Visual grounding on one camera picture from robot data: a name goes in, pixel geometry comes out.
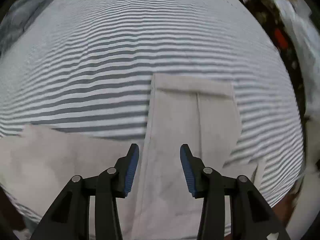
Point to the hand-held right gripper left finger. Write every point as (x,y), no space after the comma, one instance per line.
(132,166)

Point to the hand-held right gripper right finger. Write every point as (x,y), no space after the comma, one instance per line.
(187,170)

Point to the beige towel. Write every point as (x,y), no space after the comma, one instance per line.
(175,120)

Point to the grey white striped bed sheet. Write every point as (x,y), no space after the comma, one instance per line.
(150,42)

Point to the dark patterned cloth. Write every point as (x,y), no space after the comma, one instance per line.
(291,62)

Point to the red item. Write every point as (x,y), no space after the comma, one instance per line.
(280,38)

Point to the white cloth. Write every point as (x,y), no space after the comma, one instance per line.
(300,30)

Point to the grey blue blanket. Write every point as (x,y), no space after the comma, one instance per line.
(22,12)

